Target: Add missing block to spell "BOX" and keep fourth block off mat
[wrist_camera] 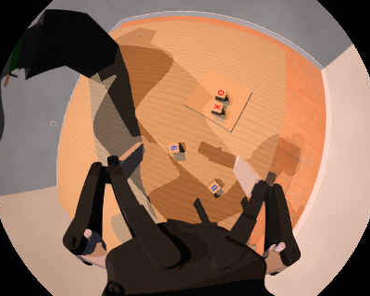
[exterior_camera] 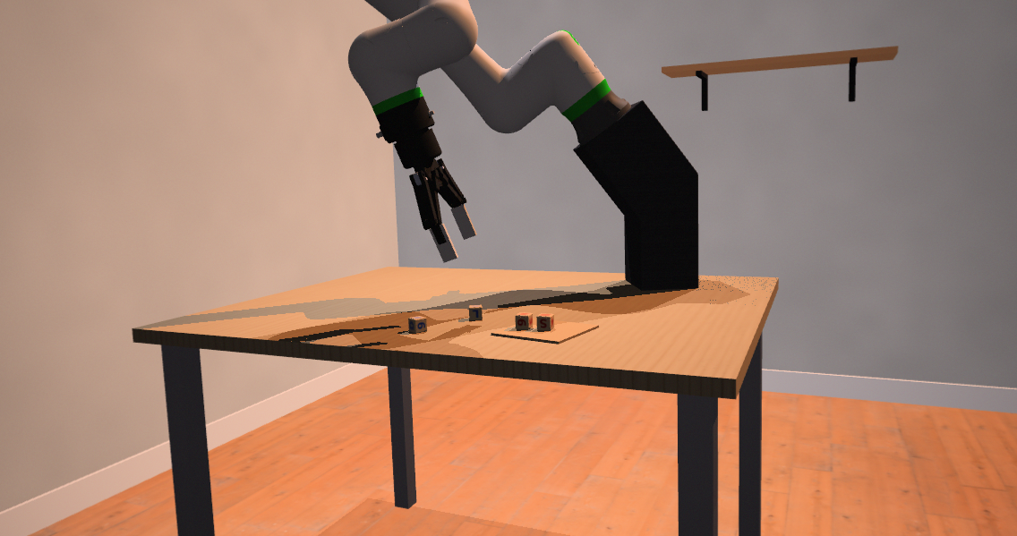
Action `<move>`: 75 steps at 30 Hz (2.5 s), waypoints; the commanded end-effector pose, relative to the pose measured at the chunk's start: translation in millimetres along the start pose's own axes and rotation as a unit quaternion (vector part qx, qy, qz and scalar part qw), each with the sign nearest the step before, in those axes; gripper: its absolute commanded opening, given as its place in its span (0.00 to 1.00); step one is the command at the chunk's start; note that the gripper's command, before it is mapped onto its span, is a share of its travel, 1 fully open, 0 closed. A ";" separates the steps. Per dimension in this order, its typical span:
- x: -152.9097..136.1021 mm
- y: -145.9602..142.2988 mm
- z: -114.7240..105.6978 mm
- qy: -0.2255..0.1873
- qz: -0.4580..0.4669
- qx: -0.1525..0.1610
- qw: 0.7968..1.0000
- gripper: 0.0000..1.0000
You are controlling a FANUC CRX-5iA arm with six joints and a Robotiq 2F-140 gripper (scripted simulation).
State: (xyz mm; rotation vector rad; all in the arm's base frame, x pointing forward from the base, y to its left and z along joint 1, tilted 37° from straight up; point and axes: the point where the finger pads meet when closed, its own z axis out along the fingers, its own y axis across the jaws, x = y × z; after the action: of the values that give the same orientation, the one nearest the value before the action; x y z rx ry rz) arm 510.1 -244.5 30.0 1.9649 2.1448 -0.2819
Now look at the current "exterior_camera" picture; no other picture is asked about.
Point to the tan square mat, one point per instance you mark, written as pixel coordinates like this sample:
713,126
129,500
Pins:
562,331

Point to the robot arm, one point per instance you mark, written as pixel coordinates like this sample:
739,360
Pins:
388,60

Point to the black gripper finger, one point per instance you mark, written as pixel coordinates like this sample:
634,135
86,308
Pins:
450,192
429,208

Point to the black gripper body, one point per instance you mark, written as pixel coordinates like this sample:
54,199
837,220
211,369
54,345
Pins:
420,152

